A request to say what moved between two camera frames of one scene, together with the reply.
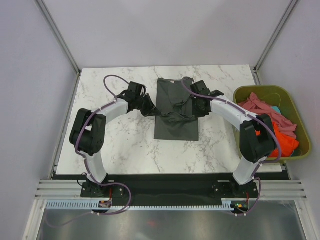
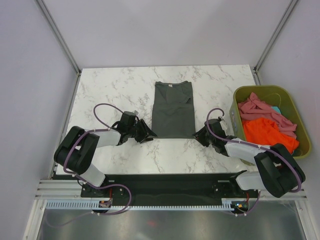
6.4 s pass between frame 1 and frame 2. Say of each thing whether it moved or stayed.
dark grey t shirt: stayed
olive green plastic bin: stayed
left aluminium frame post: stayed
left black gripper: moved
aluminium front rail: stayed
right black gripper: moved
